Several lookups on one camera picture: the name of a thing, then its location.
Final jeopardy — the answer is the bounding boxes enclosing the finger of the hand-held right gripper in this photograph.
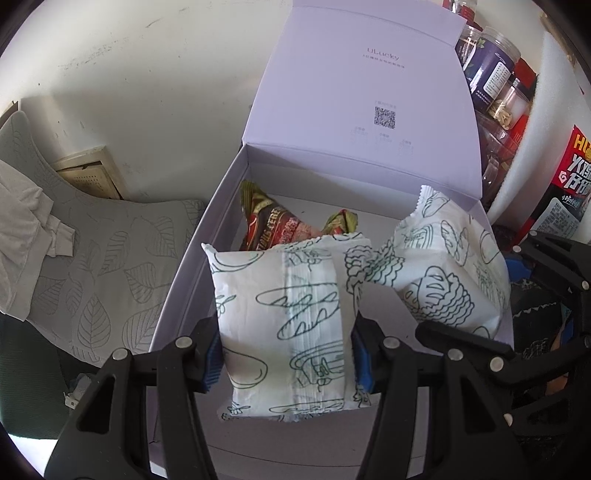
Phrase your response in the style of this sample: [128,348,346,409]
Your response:
[416,320,591,435]
[505,233,591,296]

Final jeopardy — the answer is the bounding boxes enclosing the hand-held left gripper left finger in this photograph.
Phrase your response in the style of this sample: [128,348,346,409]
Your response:
[44,318,223,480]

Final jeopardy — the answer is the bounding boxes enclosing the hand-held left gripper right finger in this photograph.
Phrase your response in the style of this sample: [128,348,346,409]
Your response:
[350,314,550,480]

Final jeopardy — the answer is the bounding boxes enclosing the white bread packet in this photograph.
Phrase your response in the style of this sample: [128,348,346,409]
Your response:
[202,234,374,423]
[344,185,512,340]

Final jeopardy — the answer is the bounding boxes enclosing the dark brown snack packet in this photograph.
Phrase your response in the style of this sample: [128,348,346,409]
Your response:
[239,180,361,252]

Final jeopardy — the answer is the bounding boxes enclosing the white hinged-lid gift box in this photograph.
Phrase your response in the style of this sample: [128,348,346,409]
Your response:
[147,0,517,480]

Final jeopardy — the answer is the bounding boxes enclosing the red black noodle bag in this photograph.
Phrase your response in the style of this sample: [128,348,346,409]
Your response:
[526,124,591,241]

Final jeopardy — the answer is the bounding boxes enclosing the clear plastic container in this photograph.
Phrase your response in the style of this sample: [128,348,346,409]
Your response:
[475,111,515,204]

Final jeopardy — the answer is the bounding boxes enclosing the white blue trash bag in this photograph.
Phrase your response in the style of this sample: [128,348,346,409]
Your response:
[65,374,93,409]

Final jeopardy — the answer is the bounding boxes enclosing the clear jar pale contents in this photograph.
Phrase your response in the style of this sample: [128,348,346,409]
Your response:
[487,76,532,127]

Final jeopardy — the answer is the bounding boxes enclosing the white foam board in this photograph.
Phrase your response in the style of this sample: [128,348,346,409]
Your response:
[485,28,591,227]

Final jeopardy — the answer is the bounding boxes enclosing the dark green chair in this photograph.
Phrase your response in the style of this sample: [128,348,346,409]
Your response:
[0,314,70,439]

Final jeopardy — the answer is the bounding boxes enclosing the red box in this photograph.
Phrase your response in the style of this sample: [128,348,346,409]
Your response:
[508,58,539,158]

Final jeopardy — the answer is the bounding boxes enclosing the purple label plastic jar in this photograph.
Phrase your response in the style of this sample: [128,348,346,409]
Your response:
[464,28,522,112]

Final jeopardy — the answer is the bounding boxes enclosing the grey sweater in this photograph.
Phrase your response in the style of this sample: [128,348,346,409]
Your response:
[0,159,75,321]

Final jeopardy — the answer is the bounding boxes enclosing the beige wall vent panel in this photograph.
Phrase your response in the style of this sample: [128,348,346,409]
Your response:
[50,145,130,201]

